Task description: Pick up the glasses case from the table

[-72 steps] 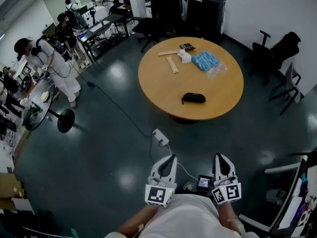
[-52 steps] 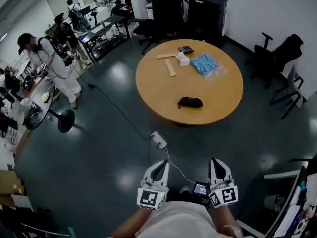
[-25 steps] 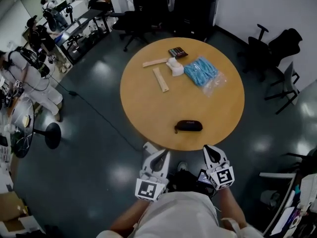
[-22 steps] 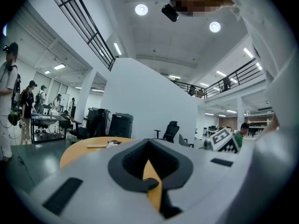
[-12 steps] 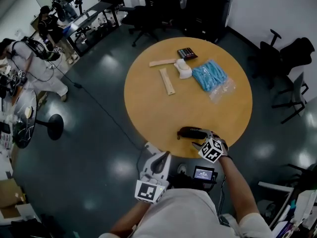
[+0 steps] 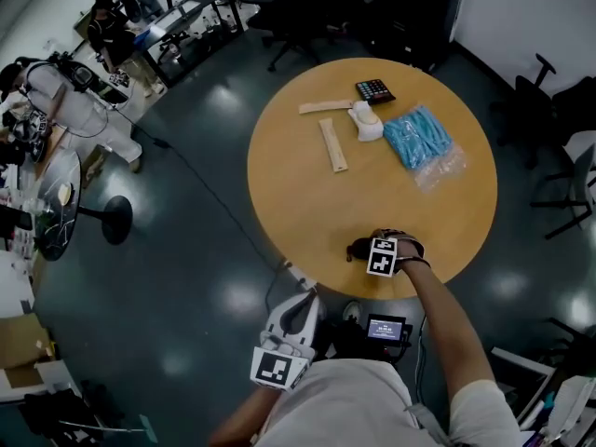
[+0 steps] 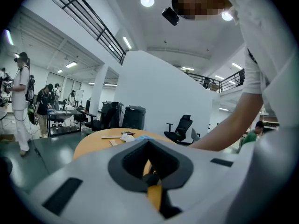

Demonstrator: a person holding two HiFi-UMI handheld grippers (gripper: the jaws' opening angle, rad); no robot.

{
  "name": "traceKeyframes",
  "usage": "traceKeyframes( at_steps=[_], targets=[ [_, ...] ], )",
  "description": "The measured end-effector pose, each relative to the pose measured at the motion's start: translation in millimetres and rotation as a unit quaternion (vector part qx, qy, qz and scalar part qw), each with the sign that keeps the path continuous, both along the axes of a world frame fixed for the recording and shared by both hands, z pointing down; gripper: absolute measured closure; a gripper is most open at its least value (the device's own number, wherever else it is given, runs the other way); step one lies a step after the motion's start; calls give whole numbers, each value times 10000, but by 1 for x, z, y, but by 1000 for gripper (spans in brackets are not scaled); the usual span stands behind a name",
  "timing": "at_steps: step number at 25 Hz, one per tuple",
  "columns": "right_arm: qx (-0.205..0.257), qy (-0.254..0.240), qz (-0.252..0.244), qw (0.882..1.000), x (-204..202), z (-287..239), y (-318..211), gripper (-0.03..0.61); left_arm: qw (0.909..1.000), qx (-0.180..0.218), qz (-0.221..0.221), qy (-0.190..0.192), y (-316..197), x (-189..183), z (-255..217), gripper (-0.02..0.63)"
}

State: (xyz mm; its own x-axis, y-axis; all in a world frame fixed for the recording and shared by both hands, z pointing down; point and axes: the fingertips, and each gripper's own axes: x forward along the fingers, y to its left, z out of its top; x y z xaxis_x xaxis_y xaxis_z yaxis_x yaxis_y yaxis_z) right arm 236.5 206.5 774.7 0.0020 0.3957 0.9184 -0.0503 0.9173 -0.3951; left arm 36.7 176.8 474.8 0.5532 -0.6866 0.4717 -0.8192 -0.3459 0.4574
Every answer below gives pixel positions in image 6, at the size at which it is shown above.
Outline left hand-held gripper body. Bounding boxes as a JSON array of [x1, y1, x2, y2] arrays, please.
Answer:
[[250, 323, 318, 393]]

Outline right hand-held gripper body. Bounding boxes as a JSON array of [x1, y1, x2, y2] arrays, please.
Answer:
[[365, 227, 427, 279]]

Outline black glasses case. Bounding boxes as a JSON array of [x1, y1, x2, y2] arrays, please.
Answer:
[[345, 237, 374, 264]]

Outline person's right forearm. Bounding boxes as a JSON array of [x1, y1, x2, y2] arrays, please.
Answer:
[[400, 257, 495, 412]]

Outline person's left forearm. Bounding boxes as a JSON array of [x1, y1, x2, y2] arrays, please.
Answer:
[[208, 383, 291, 447]]

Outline person's shoe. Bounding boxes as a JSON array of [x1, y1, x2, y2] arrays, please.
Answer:
[[342, 299, 365, 323]]

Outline black device with screen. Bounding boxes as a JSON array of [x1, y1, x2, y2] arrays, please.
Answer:
[[364, 313, 414, 349]]

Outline person's white shirt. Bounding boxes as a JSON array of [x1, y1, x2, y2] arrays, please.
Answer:
[[253, 359, 530, 447]]

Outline round wooden table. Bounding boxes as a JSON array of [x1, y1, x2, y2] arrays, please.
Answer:
[[246, 57, 498, 301]]

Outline wooden ruler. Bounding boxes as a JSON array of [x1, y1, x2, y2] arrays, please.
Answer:
[[298, 99, 356, 116], [318, 117, 350, 174]]

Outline blue items in plastic bag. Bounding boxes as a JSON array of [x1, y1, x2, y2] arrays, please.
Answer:
[[382, 104, 467, 191]]

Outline white holder with beige pad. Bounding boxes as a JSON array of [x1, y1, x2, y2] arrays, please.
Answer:
[[346, 101, 386, 142]]

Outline black calculator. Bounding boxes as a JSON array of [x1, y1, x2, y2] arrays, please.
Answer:
[[355, 78, 398, 107]]

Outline black office chair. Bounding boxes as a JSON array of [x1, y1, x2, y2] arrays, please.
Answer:
[[487, 52, 596, 169], [245, 0, 338, 73]]

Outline small round black table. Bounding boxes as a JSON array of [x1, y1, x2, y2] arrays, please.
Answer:
[[33, 148, 134, 264]]

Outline black cabinet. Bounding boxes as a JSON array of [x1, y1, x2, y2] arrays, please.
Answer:
[[368, 0, 468, 73]]

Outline cardboard box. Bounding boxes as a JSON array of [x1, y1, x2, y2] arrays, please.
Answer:
[[0, 313, 60, 371]]

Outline black desk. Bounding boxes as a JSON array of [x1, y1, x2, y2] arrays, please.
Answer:
[[137, 0, 246, 88]]

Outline black floor cable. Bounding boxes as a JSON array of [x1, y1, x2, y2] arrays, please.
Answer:
[[133, 122, 288, 269]]

